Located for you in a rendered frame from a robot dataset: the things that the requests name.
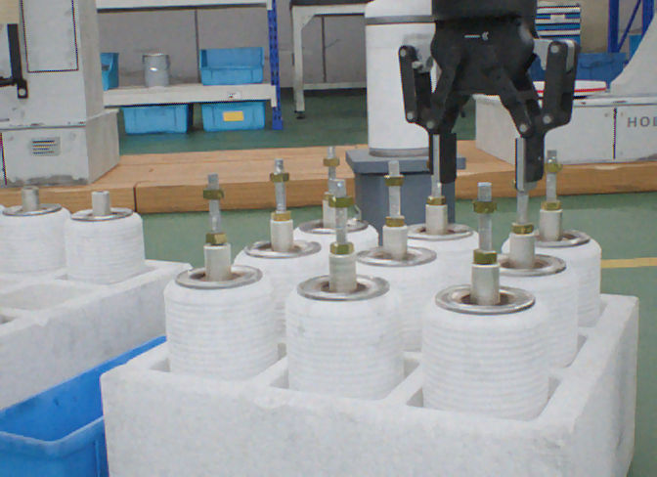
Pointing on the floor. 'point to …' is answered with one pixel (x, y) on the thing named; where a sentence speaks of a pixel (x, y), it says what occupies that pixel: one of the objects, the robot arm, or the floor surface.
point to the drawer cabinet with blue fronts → (560, 21)
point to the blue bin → (62, 425)
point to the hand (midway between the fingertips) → (484, 168)
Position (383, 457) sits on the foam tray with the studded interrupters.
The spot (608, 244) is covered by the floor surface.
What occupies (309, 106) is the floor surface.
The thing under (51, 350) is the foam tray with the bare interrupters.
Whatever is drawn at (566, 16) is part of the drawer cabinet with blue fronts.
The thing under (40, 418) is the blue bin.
